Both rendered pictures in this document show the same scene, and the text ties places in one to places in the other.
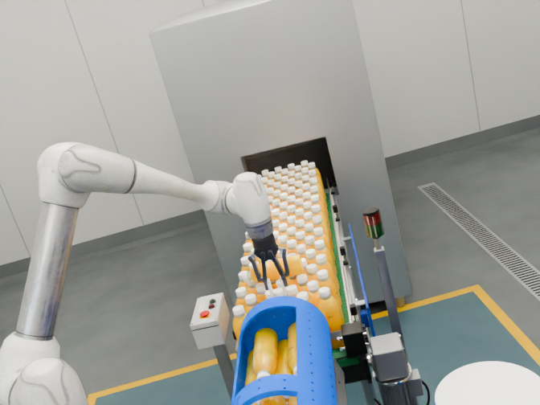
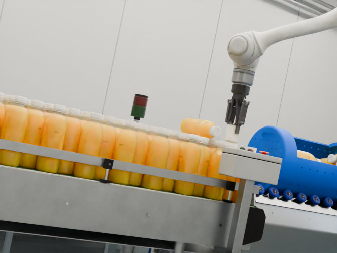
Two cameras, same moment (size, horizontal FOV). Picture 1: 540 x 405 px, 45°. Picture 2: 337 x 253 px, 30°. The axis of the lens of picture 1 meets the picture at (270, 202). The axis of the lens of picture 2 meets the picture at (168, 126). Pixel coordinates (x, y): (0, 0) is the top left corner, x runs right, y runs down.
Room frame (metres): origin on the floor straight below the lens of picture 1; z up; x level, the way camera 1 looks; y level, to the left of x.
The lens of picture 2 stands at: (3.65, 2.01, 1.05)
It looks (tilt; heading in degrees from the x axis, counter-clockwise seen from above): 2 degrees up; 235
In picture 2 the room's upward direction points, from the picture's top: 11 degrees clockwise
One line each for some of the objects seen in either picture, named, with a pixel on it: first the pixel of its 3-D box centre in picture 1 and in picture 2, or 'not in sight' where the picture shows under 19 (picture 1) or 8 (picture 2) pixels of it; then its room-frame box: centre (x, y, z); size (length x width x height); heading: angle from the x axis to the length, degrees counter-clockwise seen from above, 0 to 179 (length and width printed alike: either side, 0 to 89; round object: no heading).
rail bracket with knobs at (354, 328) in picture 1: (353, 341); not in sight; (1.86, -0.15, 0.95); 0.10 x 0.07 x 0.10; 83
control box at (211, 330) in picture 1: (210, 320); (250, 165); (2.08, 0.32, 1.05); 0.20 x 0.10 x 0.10; 173
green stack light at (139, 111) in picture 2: (374, 228); (138, 111); (2.18, -0.35, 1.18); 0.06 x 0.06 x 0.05
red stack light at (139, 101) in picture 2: (372, 217); (140, 101); (2.18, -0.35, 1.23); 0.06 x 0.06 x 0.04
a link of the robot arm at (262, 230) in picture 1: (259, 227); (242, 78); (1.97, 0.05, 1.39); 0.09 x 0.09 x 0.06
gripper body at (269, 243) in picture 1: (265, 247); (239, 96); (1.97, 0.05, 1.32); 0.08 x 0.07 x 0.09; 82
